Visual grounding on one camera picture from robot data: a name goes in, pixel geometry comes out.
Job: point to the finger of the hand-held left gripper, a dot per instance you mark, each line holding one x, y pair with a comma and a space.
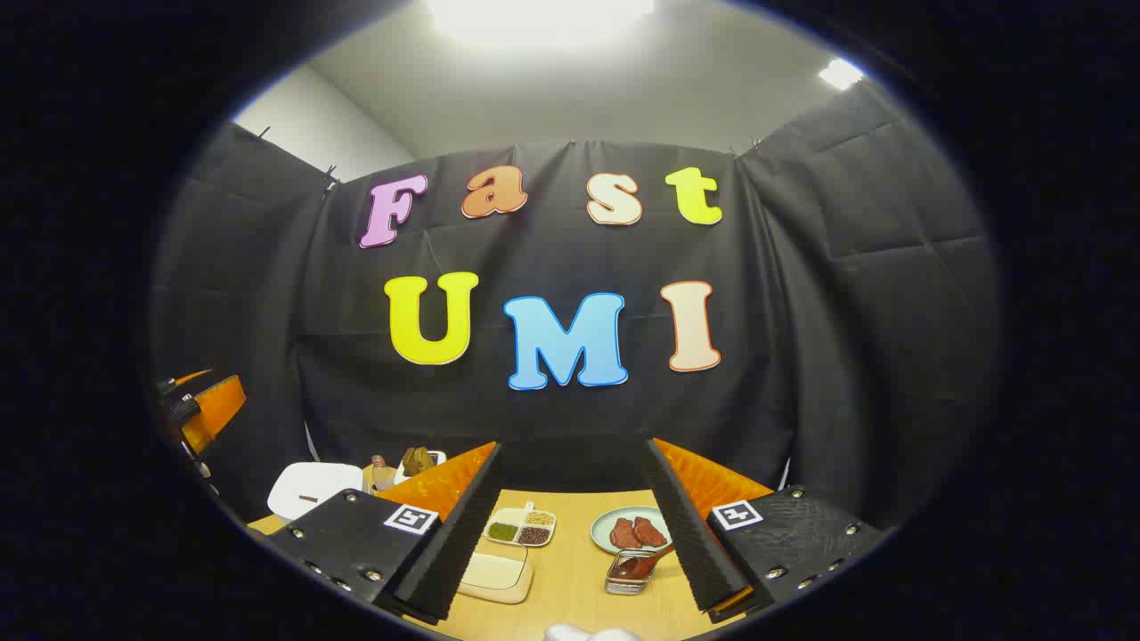
218, 409
183, 396

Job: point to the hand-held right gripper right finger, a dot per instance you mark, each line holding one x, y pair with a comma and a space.
690, 543

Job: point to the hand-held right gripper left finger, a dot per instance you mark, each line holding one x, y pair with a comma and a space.
454, 543

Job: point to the clear tray of white rice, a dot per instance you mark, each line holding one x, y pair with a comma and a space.
494, 574

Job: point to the brown wooden spoon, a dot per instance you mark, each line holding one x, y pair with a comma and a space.
632, 567

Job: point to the white rice cooker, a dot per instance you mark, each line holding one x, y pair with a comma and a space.
307, 485

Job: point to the red meat piece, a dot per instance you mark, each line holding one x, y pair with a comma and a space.
650, 531
623, 534

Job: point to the pile of green beans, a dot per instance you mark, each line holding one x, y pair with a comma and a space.
503, 531

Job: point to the white divided dish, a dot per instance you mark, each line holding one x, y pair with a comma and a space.
514, 515

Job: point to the pile of dark red beans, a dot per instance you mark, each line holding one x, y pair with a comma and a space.
534, 535

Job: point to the white toaster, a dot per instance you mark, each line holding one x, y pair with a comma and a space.
438, 459

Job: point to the brown toast slice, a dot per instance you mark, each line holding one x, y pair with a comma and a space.
426, 459
410, 463

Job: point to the pile of yellow beans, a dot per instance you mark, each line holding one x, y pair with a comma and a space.
540, 517

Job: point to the pale green plate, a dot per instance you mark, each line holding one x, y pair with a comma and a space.
601, 527

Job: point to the plastic bottle with red label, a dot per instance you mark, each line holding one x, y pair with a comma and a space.
381, 476

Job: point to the black backdrop cloth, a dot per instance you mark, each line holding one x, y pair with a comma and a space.
570, 427

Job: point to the small ceiling light panel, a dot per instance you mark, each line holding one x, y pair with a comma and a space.
842, 74

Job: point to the large ceiling light panel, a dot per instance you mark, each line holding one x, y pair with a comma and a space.
534, 18

